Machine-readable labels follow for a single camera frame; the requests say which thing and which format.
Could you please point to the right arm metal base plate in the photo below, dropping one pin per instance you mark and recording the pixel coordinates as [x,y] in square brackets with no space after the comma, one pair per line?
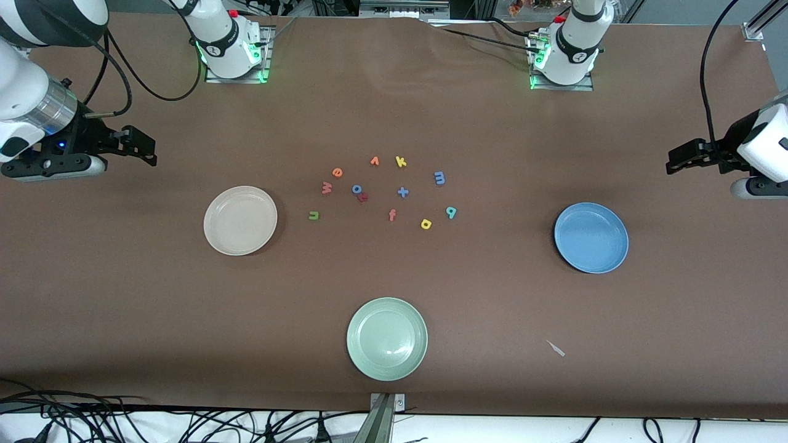
[269,58]

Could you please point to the small orange object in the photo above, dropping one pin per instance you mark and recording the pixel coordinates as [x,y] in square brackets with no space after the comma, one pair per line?
[515,7]

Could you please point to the aluminium profile corner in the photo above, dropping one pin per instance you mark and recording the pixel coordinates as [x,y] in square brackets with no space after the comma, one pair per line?
[760,21]

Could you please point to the beige round plate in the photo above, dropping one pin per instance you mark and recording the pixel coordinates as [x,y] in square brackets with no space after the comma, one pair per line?
[240,221]

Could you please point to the small white paper scrap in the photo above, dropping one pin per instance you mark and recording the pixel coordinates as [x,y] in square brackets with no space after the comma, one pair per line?
[556,349]

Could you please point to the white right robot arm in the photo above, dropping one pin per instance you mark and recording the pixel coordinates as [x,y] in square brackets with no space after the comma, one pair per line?
[221,43]

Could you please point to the grey metal mounting bracket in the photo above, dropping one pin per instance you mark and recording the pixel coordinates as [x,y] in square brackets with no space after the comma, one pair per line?
[378,424]

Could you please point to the green round plate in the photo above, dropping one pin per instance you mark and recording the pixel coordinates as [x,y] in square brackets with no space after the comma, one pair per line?
[386,339]

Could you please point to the blue foam letter m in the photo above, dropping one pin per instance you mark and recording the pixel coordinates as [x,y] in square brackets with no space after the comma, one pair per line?
[439,178]

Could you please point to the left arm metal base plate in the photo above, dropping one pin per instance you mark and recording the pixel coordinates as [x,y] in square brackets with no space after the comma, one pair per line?
[563,88]

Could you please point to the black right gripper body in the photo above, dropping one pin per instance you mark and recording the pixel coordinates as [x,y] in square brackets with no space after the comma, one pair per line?
[88,138]

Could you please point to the blue round plate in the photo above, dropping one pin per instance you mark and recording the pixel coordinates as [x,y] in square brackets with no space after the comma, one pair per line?
[591,239]

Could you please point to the pink foam letter w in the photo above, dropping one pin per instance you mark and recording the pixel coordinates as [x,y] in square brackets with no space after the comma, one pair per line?
[326,187]

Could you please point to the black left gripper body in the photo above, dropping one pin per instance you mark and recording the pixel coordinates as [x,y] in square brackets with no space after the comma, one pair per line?
[727,145]

